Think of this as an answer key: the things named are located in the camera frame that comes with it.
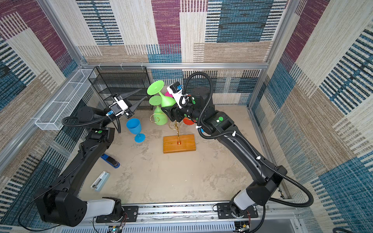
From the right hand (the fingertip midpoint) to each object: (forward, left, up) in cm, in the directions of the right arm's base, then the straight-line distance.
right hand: (168, 105), depth 63 cm
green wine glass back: (+10, +8, -19) cm, 23 cm away
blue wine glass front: (+9, +24, -26) cm, 36 cm away
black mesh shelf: (+45, +47, -18) cm, 67 cm away
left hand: (0, +9, +9) cm, 13 cm away
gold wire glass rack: (+12, 0, -30) cm, 32 cm away
